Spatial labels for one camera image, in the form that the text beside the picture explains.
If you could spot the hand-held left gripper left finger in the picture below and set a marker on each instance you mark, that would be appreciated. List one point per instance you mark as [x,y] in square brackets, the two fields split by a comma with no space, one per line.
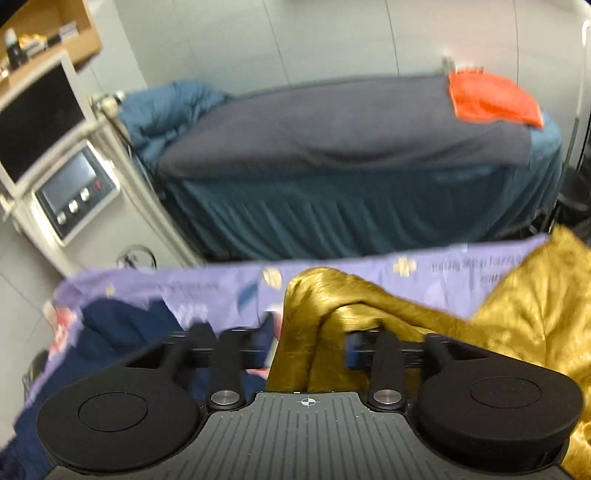
[231,355]

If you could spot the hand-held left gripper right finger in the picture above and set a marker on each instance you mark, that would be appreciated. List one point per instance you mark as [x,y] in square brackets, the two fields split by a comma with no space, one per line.
[354,350]

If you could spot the gold satin jacket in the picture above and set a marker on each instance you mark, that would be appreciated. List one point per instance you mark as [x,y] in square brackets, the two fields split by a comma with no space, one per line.
[531,300]

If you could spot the purple printed bedsheet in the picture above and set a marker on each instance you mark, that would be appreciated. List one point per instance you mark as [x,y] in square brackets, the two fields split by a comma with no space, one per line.
[207,286]

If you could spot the navy blue garment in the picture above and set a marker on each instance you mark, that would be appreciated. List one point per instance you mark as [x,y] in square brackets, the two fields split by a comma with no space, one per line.
[124,323]

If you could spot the teal covered massage bed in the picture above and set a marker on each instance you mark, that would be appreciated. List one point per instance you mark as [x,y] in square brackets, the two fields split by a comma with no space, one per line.
[346,217]

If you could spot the grey bed sheet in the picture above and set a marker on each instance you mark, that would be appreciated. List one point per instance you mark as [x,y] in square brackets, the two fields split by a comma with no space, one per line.
[323,129]

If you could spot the white machine with screens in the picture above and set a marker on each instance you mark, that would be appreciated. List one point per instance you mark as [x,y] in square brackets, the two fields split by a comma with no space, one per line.
[78,184]

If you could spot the black stool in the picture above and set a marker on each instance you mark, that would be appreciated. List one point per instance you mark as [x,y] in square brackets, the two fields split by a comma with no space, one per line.
[575,198]

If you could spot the orange cloth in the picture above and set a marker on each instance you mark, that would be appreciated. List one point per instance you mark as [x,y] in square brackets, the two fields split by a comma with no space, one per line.
[489,99]

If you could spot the metal stand pole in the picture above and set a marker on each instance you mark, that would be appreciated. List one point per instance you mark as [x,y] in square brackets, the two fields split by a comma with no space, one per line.
[571,138]

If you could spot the wooden shelf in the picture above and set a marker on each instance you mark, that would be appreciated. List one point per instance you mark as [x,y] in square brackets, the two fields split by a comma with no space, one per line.
[78,41]

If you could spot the dark bottle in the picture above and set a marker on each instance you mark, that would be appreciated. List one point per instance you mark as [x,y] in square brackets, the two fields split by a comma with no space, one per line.
[12,48]

